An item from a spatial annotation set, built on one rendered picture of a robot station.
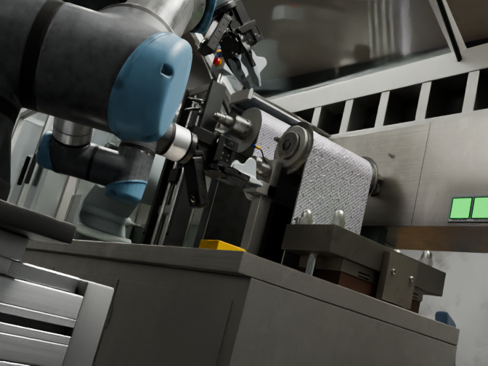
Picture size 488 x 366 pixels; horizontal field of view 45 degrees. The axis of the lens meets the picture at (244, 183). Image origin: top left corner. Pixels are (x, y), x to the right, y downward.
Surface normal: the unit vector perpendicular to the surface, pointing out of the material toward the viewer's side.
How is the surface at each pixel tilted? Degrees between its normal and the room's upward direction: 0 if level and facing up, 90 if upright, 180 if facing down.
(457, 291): 90
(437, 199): 90
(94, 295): 90
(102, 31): 68
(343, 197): 90
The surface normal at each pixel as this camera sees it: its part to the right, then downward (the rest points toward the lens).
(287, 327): 0.58, -0.05
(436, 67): -0.77, -0.34
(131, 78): 0.13, 0.09
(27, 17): 0.20, -0.36
